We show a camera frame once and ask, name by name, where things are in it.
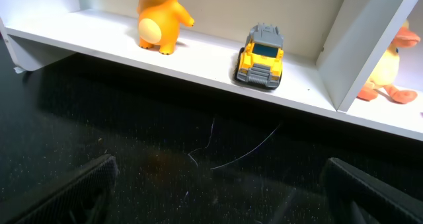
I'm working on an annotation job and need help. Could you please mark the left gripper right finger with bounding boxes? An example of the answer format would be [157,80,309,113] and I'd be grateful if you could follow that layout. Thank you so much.
[319,157,423,224]

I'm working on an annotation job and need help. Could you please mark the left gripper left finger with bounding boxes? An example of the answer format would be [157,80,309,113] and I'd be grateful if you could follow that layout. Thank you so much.
[0,153,120,224]

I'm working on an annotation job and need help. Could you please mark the grey and yellow toy truck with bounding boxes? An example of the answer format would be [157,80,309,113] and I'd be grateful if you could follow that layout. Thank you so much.
[233,22,286,91]

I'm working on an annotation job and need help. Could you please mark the yellow rubber duck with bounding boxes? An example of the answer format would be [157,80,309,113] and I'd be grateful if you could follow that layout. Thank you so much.
[133,0,196,56]

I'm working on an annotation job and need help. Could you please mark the yellow plush duck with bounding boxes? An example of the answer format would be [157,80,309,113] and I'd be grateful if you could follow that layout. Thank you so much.
[356,19,422,105]

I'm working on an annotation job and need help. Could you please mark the white shelf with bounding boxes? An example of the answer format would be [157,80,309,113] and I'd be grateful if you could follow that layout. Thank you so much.
[0,0,423,142]

